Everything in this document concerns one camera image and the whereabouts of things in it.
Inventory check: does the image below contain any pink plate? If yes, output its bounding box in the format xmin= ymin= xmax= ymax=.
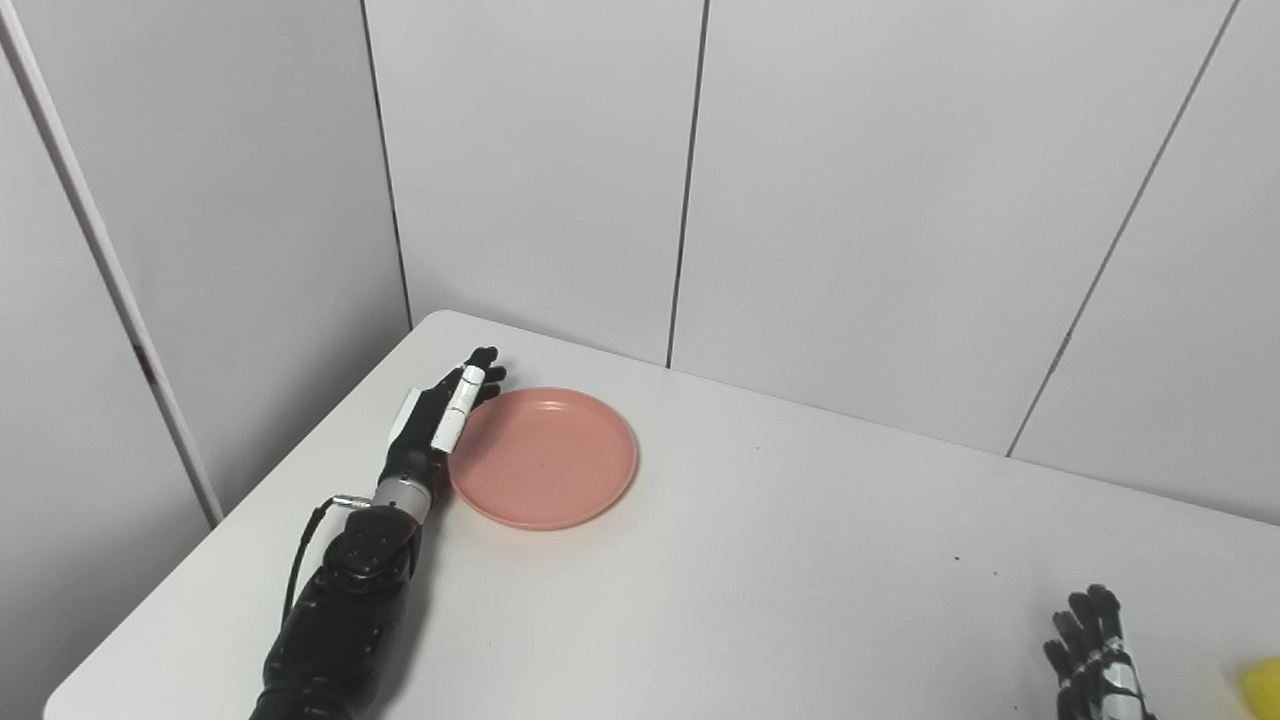
xmin=447 ymin=387 xmax=640 ymax=531

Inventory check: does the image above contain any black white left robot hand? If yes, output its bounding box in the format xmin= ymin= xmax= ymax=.
xmin=380 ymin=346 xmax=507 ymax=486

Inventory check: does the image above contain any yellow lemon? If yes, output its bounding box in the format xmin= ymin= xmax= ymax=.
xmin=1240 ymin=657 xmax=1280 ymax=720

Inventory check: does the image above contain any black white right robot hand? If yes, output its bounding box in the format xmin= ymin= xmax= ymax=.
xmin=1043 ymin=584 xmax=1159 ymax=720

